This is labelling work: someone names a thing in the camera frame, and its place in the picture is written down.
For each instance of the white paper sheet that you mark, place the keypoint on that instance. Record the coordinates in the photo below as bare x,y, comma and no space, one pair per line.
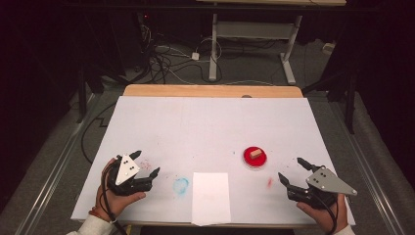
210,199

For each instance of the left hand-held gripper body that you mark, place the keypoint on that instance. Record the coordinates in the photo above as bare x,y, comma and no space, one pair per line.
127,171

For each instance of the white metal frame desk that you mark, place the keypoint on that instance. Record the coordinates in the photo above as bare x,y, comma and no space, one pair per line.
254,30

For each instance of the white power adapter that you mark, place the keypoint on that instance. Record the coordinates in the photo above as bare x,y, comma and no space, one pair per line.
195,56

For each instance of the small white box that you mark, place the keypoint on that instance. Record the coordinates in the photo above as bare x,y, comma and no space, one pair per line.
329,48

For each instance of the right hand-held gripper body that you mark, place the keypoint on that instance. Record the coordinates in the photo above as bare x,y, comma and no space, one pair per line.
326,182

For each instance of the round red ink pad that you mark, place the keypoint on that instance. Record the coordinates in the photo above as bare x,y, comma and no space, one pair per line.
257,161

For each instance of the black stand leg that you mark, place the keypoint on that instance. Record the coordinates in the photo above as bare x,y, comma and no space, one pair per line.
81,98

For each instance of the small wooden stamp block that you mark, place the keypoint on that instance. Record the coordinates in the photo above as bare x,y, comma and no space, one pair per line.
256,153

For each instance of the large white board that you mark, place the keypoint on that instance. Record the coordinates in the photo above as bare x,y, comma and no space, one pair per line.
202,130

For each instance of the metal floor rail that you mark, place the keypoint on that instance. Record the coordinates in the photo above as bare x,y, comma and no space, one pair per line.
58,166
368,169

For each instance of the person's right hand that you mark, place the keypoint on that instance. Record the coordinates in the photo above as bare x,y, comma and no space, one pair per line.
326,217

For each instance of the person's left hand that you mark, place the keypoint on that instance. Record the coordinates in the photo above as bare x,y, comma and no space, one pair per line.
112,202

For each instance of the wooden table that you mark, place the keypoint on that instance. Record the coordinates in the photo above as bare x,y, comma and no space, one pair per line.
195,90

